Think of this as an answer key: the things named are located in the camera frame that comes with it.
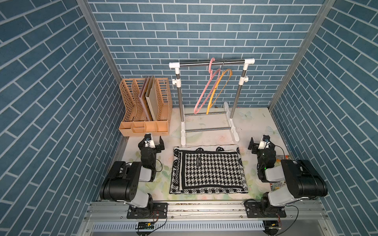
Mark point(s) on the pink clothes hanger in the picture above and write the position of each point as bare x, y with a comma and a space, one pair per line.
212, 75

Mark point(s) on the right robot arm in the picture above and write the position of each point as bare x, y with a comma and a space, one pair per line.
302, 181

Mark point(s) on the colourful picture book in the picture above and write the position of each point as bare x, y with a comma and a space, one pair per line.
276, 175

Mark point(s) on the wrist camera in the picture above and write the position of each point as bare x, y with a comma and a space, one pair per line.
148, 141
265, 141

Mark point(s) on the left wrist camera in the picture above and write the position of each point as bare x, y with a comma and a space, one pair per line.
148, 141

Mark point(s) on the houndstooth black white scarf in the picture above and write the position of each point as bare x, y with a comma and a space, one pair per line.
208, 170

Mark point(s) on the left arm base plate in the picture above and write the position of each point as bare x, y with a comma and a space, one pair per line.
154, 211

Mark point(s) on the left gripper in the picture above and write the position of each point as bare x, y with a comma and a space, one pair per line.
157, 149

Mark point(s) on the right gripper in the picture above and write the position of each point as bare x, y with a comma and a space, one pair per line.
255, 148

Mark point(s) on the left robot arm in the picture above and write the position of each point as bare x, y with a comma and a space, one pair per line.
121, 182

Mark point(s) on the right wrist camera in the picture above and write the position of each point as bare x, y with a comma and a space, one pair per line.
265, 141

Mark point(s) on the right circuit board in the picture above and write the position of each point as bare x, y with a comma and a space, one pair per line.
271, 227

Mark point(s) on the orange plastic file organizer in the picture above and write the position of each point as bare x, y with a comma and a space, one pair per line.
134, 122

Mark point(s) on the left green circuit board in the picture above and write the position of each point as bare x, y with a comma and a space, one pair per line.
145, 226

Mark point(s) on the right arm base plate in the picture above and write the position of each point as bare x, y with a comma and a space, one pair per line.
263, 209

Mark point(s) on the white steel clothes rack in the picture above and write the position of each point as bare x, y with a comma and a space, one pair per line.
227, 111

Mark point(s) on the aluminium mounting rail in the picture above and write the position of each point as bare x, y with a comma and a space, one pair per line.
206, 218

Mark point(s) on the beige folder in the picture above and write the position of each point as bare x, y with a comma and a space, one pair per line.
151, 98

